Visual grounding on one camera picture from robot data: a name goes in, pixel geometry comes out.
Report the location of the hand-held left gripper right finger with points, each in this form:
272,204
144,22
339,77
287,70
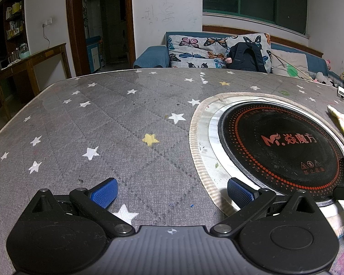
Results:
240,192

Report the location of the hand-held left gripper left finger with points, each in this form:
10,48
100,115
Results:
104,192

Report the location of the round black induction cooktop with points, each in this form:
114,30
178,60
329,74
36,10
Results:
275,160

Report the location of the small white device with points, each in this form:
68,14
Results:
342,93

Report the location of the grey star-print tablecloth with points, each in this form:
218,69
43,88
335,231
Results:
109,126

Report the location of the white plush toy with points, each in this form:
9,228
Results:
321,77

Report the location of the pink plush toy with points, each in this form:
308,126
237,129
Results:
328,64

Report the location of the beige cushion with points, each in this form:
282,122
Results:
292,58

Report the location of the black backpack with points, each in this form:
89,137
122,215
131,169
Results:
246,57

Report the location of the blue and white cabinet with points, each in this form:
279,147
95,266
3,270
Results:
93,54

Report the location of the blue sofa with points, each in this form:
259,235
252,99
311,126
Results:
153,56

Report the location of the wooden desk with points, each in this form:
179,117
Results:
37,57

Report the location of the white cloth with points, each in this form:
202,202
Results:
11,64

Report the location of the light green jar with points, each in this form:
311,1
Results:
23,52

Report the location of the wooden shelf cabinet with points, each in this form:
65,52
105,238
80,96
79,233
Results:
14,17

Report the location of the wooden door frame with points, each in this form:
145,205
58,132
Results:
73,28

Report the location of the white wall socket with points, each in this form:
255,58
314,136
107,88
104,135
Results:
46,22

